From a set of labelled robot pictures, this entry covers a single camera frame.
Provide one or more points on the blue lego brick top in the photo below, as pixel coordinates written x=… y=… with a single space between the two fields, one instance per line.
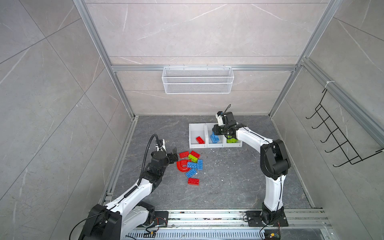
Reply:
x=215 y=139

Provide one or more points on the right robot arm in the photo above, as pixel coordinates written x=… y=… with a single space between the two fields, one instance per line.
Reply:
x=274 y=161

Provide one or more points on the red lego brick bottom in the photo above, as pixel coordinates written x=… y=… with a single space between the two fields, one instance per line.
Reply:
x=193 y=181

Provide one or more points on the blue lego brick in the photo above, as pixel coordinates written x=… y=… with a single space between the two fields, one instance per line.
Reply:
x=192 y=165
x=192 y=172
x=215 y=139
x=200 y=164

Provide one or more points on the aluminium front rail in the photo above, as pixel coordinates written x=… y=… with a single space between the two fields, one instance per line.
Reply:
x=228 y=224

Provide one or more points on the red lego brick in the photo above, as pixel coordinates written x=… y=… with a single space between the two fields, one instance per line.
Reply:
x=196 y=155
x=184 y=155
x=200 y=140
x=193 y=181

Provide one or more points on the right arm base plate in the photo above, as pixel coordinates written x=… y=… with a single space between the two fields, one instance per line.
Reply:
x=254 y=219

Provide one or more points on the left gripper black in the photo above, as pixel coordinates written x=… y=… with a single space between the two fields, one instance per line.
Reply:
x=171 y=159

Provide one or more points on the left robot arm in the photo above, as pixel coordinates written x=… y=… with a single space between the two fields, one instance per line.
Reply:
x=128 y=211

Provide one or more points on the white three-compartment bin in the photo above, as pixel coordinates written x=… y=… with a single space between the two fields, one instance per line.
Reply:
x=204 y=130

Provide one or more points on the red arch lego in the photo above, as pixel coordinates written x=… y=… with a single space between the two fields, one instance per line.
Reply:
x=182 y=165

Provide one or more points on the green lego brick top pile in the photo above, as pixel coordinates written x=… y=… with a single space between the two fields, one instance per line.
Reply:
x=193 y=158

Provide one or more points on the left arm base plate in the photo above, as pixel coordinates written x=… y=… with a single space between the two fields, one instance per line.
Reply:
x=157 y=218

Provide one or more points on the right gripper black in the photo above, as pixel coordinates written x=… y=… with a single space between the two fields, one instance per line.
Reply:
x=216 y=132

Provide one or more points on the white wire mesh basket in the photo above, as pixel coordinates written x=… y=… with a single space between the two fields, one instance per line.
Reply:
x=198 y=80

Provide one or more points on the black wire hook rack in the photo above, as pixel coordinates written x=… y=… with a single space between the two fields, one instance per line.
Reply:
x=338 y=137

